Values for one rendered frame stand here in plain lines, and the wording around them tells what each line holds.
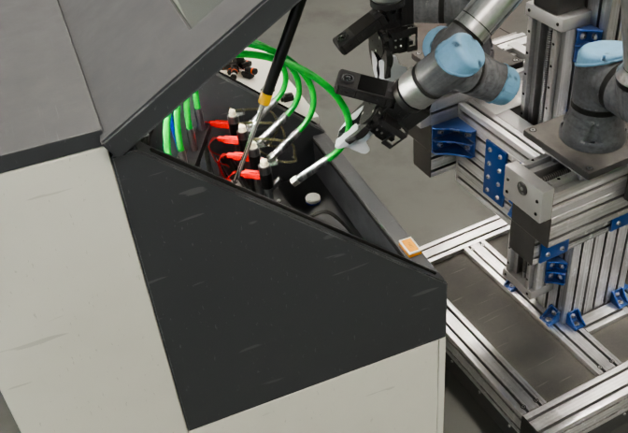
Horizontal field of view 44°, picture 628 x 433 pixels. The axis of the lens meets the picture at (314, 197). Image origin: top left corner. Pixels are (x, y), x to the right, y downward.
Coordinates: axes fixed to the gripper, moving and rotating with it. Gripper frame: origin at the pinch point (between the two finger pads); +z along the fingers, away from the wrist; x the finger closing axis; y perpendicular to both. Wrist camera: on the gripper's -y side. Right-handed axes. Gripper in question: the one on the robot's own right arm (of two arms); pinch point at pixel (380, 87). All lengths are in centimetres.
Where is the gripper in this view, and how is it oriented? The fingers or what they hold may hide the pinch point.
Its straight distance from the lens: 173.8
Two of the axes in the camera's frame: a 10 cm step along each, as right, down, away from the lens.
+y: 9.3, -2.8, 2.5
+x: -3.7, -5.3, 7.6
